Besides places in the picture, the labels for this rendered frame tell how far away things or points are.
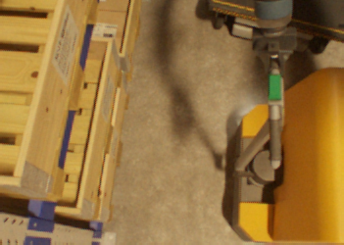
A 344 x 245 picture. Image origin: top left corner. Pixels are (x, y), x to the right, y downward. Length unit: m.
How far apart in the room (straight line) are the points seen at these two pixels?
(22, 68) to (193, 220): 1.52
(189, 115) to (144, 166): 0.49
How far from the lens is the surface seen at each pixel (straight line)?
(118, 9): 2.39
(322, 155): 1.69
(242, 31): 2.75
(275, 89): 1.07
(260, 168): 2.02
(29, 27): 1.37
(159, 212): 2.38
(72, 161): 1.71
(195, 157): 2.44
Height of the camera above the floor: 2.36
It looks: 69 degrees down
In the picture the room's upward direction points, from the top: 1 degrees counter-clockwise
